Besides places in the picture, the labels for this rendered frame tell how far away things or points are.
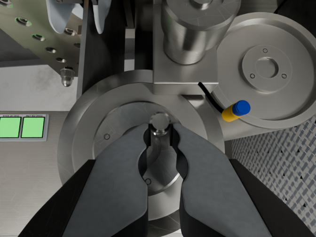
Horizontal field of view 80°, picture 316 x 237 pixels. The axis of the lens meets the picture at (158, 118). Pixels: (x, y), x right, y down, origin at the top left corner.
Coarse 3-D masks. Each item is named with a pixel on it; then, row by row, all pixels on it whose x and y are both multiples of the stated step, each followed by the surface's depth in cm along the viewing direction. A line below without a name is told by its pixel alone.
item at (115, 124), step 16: (112, 112) 15; (128, 112) 15; (144, 112) 15; (112, 128) 15; (128, 128) 15; (96, 144) 15; (160, 144) 15; (160, 160) 15; (144, 176) 14; (160, 176) 14; (176, 176) 14
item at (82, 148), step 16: (112, 96) 17; (128, 96) 17; (144, 96) 17; (160, 96) 17; (176, 96) 17; (96, 112) 16; (176, 112) 16; (192, 112) 16; (80, 128) 16; (96, 128) 16; (192, 128) 16; (80, 144) 16; (80, 160) 16; (160, 192) 15; (176, 192) 15; (160, 208) 15; (176, 208) 15
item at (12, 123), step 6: (0, 120) 49; (6, 120) 49; (12, 120) 49; (18, 120) 49; (0, 126) 49; (6, 126) 49; (12, 126) 49; (18, 126) 49; (0, 132) 48; (6, 132) 48; (12, 132) 48
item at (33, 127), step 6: (24, 120) 49; (30, 120) 49; (36, 120) 49; (42, 120) 49; (24, 126) 49; (30, 126) 49; (36, 126) 49; (42, 126) 49; (24, 132) 48; (30, 132) 48; (36, 132) 48
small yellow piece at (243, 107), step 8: (208, 96) 14; (216, 104) 13; (232, 104) 11; (240, 104) 10; (248, 104) 10; (224, 112) 12; (232, 112) 11; (240, 112) 10; (248, 112) 10; (232, 120) 12
